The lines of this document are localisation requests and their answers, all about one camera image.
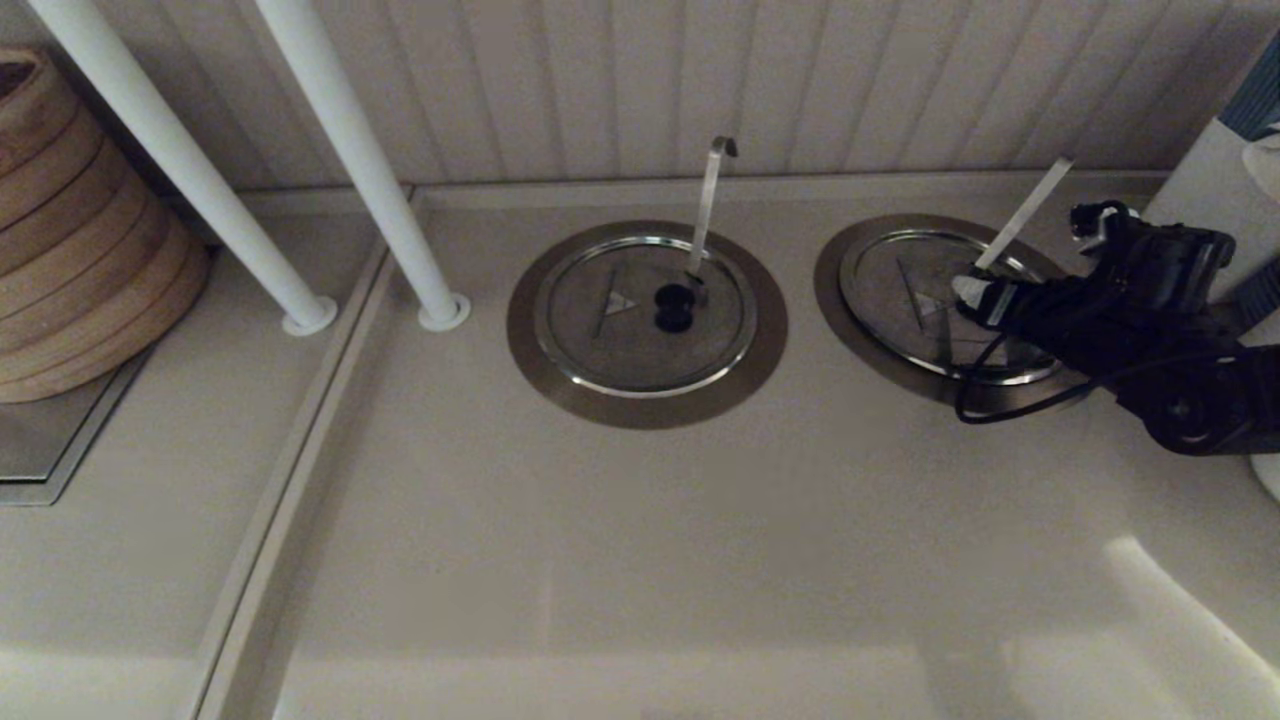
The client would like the hinged steel lid black knob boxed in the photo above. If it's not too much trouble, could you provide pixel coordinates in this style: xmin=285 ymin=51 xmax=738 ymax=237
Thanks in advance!
xmin=838 ymin=229 xmax=1066 ymax=386

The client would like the straight steel ladle handle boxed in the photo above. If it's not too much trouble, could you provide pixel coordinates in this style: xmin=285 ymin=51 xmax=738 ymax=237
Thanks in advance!
xmin=972 ymin=157 xmax=1076 ymax=273

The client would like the round steel lid black knob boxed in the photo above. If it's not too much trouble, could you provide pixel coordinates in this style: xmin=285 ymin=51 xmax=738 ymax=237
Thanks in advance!
xmin=532 ymin=236 xmax=758 ymax=399

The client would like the white and teal striped box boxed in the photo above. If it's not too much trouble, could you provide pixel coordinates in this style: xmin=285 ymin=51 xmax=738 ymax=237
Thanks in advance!
xmin=1140 ymin=28 xmax=1280 ymax=336

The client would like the brushed steel well collar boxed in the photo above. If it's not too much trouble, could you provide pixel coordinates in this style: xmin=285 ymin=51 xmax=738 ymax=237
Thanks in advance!
xmin=506 ymin=220 xmax=789 ymax=431
xmin=813 ymin=213 xmax=1101 ymax=413

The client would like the white round pole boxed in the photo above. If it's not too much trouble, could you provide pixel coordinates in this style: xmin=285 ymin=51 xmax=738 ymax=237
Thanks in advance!
xmin=255 ymin=0 xmax=461 ymax=321
xmin=28 ymin=0 xmax=326 ymax=326

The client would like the bamboo steamer stack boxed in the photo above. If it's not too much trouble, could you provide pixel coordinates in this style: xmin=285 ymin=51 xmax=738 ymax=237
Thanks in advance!
xmin=0 ymin=48 xmax=211 ymax=406

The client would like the metal plate corner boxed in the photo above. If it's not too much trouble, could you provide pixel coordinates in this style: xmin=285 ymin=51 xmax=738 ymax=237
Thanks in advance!
xmin=0 ymin=345 xmax=156 ymax=508

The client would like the small right wrist camera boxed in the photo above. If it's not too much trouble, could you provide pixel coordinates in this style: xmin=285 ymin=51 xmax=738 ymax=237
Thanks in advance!
xmin=1068 ymin=198 xmax=1143 ymax=247

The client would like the black cable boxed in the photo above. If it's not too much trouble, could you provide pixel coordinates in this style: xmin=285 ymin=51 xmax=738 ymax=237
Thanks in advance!
xmin=953 ymin=330 xmax=1251 ymax=426

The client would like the hooked steel ladle handle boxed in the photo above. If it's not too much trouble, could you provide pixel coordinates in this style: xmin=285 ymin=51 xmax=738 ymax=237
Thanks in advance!
xmin=686 ymin=136 xmax=739 ymax=283

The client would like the white pole base ring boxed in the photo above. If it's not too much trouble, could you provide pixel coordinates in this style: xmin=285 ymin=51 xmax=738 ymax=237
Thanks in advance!
xmin=417 ymin=292 xmax=471 ymax=333
xmin=281 ymin=295 xmax=339 ymax=337

